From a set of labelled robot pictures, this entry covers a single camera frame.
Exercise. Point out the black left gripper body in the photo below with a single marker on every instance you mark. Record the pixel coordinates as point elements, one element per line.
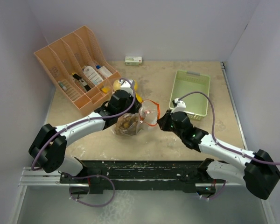
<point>133,110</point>

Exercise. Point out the white lotion bottle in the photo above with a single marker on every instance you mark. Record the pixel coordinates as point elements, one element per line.
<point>92,75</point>

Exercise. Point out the white blue cap tube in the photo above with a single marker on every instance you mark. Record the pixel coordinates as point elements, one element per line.
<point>104,71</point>

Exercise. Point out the green perforated plastic basket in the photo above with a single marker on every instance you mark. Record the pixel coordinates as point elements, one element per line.
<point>198,85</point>

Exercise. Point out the clear zip bag brown food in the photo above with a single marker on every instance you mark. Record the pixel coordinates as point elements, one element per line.
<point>144,120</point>

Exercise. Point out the fake brown grape bunch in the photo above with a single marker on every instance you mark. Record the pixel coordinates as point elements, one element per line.
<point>127,125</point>

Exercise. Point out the yellow fake food wedge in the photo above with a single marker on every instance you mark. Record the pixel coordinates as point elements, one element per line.
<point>106,89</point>

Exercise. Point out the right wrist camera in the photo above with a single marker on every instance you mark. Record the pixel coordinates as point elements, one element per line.
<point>179,105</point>

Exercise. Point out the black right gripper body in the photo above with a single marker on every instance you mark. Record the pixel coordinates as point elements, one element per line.
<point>167,124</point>

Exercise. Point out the small clear vial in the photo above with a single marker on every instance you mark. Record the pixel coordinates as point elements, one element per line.
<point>62,86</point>

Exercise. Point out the black yellow tool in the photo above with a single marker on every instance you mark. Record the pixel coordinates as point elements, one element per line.
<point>85,87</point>

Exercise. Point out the beige fake potato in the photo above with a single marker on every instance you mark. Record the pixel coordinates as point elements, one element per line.
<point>116,85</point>

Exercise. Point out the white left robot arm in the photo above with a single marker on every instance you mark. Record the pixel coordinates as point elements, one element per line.
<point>49,147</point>

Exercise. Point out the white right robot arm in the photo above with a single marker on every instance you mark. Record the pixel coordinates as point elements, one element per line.
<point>254,170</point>

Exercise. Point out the small green white box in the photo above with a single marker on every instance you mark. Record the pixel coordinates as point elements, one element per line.
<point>133,60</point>

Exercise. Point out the clear zip bag yellow food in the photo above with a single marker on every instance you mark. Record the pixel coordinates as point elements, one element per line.
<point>111,85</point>

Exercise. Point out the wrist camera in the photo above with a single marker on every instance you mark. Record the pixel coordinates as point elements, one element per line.
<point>127,86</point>
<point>179,105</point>

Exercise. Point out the yellow fake pear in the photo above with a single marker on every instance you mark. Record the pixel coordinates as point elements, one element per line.
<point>139,98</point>

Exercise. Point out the pink plastic file organizer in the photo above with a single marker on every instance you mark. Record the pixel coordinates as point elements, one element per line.
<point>71,54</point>

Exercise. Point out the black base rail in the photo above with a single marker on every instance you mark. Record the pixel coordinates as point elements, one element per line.
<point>185,176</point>

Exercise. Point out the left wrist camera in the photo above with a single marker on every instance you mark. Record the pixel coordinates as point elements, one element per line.
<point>127,86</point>

